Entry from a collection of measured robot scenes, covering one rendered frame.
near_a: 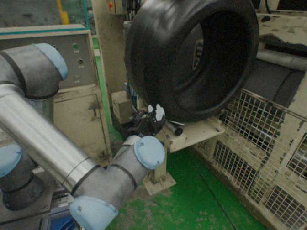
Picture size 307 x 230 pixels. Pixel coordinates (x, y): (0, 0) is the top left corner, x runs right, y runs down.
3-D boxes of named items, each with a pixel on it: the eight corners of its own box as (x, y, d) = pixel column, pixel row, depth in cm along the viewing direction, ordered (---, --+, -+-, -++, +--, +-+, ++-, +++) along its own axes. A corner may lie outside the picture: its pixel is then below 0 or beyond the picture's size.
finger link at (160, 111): (164, 97, 70) (156, 111, 63) (169, 109, 73) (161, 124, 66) (157, 98, 72) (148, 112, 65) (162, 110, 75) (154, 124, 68)
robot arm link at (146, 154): (148, 186, 35) (123, 195, 43) (172, 151, 44) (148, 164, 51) (122, 156, 35) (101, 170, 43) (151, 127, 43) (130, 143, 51)
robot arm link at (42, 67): (18, 155, 79) (-16, 40, 43) (49, 137, 90) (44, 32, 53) (36, 173, 77) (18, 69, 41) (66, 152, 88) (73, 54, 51)
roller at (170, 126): (150, 102, 113) (144, 105, 112) (149, 96, 110) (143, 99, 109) (183, 133, 87) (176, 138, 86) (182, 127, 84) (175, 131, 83)
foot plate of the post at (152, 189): (137, 173, 175) (137, 170, 173) (161, 164, 186) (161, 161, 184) (150, 196, 155) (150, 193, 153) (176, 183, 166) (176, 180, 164)
